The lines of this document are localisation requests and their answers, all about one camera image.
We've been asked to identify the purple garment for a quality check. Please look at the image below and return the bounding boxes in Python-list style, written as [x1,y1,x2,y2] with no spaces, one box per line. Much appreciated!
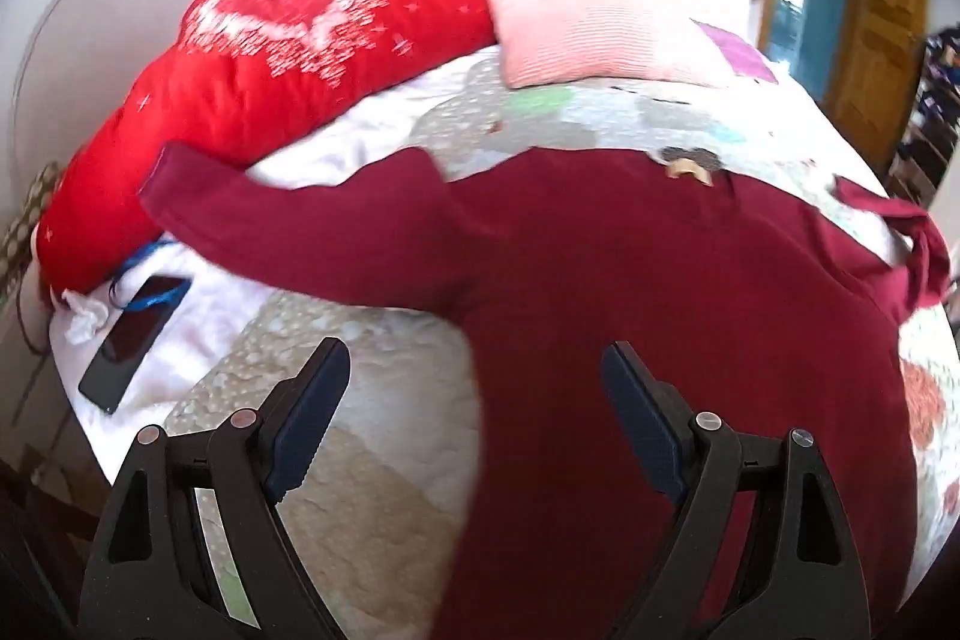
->
[691,19,782,85]

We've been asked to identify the pink striped pillow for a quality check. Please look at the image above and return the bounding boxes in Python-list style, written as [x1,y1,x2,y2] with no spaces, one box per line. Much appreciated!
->
[472,0,740,91]

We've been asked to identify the maroon long-sleeved sweater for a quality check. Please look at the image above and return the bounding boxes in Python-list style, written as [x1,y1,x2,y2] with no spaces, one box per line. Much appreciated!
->
[141,143,953,640]

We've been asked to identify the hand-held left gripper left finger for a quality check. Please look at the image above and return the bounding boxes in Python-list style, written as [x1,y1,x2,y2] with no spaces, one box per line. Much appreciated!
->
[77,336,352,640]

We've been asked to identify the blue lanyard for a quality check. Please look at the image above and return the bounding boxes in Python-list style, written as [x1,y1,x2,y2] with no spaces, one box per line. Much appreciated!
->
[109,237,193,314]

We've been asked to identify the patchwork bedspread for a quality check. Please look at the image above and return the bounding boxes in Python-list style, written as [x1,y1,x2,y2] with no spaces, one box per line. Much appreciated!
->
[49,21,960,640]

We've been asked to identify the cluttered shelf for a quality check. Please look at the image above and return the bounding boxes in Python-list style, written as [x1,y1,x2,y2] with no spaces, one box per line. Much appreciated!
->
[887,21,960,208]

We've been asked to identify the crumpled white tissue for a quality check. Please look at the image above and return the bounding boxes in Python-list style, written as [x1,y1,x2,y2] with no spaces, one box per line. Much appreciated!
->
[61,287,113,345]

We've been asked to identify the beige rounded headboard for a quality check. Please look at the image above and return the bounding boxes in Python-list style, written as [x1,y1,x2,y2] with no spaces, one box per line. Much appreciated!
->
[10,0,308,185]

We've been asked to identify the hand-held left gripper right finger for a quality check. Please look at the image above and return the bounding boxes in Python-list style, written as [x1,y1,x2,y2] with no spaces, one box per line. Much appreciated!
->
[602,341,875,640]

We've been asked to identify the black smartphone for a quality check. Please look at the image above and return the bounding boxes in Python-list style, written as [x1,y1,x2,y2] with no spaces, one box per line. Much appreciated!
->
[78,274,194,417]

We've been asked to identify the spotted green cushion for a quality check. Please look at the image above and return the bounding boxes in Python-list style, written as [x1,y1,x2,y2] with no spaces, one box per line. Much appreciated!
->
[0,160,65,305]

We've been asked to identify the red printed pillow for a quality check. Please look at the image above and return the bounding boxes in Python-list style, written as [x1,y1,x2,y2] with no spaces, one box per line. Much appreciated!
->
[36,0,500,311]

